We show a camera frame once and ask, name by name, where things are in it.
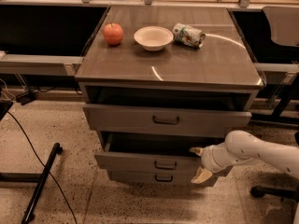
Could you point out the grey top drawer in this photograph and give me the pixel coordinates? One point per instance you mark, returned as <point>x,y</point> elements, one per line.
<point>165,121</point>

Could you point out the grey drawer cabinet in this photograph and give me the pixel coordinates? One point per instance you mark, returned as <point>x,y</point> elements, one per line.
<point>219,76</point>

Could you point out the white bowl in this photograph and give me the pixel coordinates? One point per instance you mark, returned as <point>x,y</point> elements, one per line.
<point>153,38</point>

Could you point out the red apple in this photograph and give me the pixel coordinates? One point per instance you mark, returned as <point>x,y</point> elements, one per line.
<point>113,33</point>

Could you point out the grey bottom drawer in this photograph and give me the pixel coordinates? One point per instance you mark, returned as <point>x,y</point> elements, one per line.
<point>152,178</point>

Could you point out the grey drawer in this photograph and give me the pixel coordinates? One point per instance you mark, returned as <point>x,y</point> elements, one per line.
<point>165,121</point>
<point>152,178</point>
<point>152,153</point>

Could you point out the crushed green white can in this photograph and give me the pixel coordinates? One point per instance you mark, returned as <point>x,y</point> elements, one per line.
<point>189,36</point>

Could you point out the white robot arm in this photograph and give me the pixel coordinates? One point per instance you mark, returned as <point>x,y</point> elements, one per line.
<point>240,148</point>

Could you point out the grey chair backrest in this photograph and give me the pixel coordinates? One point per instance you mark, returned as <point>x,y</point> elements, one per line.
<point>284,25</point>

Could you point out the grey metal shelf rail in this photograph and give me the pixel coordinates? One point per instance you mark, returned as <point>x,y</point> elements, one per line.
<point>40,65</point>

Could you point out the black stand leg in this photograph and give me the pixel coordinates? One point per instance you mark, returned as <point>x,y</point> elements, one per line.
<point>39,179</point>

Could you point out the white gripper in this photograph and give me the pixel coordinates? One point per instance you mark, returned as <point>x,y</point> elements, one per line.
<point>207,160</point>

